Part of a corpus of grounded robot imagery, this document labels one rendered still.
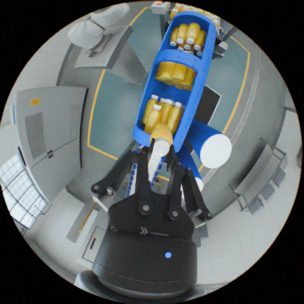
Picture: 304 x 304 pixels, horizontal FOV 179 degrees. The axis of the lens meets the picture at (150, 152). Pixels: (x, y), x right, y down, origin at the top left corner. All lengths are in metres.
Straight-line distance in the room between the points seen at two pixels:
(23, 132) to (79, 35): 1.26
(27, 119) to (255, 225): 4.80
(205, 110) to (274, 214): 3.06
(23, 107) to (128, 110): 1.64
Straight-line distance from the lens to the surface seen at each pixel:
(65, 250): 4.72
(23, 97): 1.53
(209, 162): 0.78
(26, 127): 1.61
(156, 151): 0.22
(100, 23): 0.75
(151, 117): 0.50
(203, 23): 0.82
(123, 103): 1.77
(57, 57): 3.12
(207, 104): 1.62
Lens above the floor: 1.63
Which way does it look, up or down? 62 degrees down
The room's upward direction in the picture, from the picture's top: 164 degrees counter-clockwise
